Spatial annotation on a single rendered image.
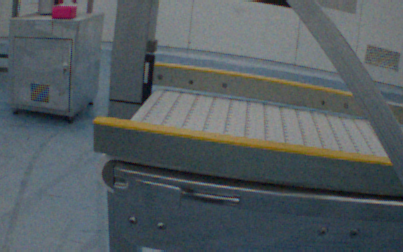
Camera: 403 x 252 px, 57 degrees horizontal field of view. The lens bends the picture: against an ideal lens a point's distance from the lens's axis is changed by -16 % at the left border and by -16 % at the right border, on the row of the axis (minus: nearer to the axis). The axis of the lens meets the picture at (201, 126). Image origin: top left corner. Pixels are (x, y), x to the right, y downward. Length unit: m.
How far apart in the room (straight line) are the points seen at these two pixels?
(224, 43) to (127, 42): 4.84
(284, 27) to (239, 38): 0.61
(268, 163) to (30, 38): 2.73
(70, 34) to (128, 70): 2.20
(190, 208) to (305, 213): 0.12
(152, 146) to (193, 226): 0.10
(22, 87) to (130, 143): 2.76
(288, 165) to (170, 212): 0.13
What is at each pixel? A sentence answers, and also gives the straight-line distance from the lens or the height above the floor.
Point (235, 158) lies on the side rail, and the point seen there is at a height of 0.94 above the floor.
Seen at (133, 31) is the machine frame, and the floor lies 1.00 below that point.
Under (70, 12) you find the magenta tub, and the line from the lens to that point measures 2.90.
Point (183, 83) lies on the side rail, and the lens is 0.68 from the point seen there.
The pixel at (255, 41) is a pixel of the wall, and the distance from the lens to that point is 5.50.
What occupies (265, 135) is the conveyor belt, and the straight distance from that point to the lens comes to 0.54.
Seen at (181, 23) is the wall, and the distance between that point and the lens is 5.54.
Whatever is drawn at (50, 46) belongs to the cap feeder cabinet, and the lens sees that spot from 2.98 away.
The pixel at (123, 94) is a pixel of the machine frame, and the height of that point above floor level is 0.89.
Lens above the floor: 1.10
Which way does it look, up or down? 20 degrees down
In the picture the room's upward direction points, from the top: 7 degrees clockwise
